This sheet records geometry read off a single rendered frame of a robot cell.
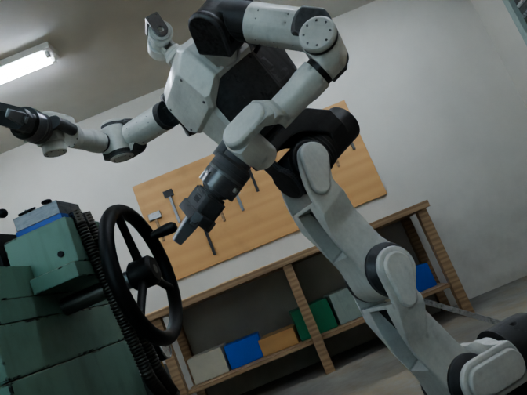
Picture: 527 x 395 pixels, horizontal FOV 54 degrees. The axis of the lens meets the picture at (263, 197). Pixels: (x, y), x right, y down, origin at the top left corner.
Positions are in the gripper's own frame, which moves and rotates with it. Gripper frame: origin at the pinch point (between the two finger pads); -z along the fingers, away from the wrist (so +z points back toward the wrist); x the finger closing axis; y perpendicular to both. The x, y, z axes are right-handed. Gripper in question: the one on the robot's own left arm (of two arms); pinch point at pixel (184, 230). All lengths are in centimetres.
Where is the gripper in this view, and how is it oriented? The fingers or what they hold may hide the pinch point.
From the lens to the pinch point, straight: 112.8
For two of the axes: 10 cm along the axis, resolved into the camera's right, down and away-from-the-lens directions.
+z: 6.0, -8.0, -0.1
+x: -3.9, -3.0, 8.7
